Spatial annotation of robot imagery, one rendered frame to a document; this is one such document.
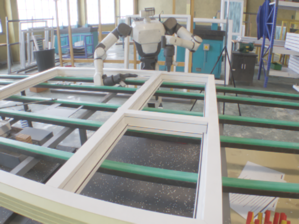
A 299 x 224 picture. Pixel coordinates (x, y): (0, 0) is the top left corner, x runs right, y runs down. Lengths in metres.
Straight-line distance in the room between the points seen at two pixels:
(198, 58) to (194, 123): 4.42
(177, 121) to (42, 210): 0.64
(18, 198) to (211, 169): 0.53
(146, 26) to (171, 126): 1.08
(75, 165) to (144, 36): 1.37
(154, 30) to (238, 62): 3.50
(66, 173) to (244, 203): 0.72
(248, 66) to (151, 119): 4.36
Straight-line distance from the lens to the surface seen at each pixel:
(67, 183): 0.66
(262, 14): 6.03
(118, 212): 0.52
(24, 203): 0.63
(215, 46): 5.29
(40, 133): 1.48
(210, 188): 0.59
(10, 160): 1.36
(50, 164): 1.33
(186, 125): 0.95
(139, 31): 1.83
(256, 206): 1.01
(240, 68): 5.17
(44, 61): 5.93
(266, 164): 1.29
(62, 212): 0.55
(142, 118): 0.98
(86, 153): 0.73
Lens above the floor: 1.33
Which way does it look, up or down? 23 degrees down
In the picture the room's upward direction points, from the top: straight up
